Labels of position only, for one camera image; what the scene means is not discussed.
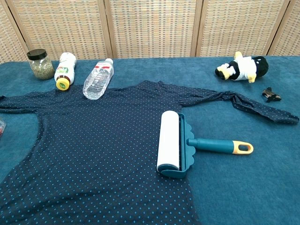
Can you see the black and white plush toy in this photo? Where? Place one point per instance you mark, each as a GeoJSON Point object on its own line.
{"type": "Point", "coordinates": [245, 66]}

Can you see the clear plastic water bottle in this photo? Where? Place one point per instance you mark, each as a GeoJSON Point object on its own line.
{"type": "Point", "coordinates": [98, 79]}

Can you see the clear box with red-black item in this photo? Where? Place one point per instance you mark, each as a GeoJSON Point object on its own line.
{"type": "Point", "coordinates": [2, 129]}

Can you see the white bottle with yellow cap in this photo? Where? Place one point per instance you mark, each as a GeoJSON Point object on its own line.
{"type": "Point", "coordinates": [66, 70]}

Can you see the glass jar with black lid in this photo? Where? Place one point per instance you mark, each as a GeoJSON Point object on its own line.
{"type": "Point", "coordinates": [43, 68]}

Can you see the navy polka dot shirt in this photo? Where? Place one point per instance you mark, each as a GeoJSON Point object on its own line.
{"type": "Point", "coordinates": [93, 152]}

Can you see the woven bamboo folding screen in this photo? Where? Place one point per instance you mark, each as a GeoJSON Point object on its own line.
{"type": "Point", "coordinates": [152, 23]}

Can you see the blue plush tablecloth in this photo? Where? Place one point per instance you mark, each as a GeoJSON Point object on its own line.
{"type": "Point", "coordinates": [234, 187]}

